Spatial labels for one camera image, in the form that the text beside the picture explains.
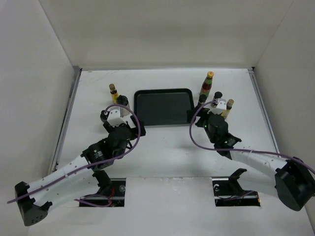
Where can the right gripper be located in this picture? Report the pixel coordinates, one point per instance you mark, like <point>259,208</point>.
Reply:
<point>199,123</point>

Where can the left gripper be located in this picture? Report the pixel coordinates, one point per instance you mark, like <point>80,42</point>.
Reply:
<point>111,128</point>

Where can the dark spice jar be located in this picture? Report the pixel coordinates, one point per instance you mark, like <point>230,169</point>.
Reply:
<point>202,99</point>
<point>217,95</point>

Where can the red sauce bottle green label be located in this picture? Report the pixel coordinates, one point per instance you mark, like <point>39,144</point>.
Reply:
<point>207,84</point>

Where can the clear shaker black cap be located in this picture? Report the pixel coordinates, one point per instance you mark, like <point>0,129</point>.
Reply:
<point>104,116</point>
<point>123,100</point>

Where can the yellow label sauce bottle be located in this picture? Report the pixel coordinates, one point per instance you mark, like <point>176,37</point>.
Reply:
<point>114,93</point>

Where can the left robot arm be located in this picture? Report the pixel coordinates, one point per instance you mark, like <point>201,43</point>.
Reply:
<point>80,177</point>

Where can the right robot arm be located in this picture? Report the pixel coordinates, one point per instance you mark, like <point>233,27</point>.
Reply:
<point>287,178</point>

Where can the black plastic tray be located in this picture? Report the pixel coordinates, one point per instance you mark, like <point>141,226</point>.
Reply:
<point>159,107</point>

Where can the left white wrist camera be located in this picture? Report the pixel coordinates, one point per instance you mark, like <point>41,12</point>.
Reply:
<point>115,118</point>

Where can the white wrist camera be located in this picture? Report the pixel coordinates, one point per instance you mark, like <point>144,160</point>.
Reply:
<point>115,118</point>
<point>218,106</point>

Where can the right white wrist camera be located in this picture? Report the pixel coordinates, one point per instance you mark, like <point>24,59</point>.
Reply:
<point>218,106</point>

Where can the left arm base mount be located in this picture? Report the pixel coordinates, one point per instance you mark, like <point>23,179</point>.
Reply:
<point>110,193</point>

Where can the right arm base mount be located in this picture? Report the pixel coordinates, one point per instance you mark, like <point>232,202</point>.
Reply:
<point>228,192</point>

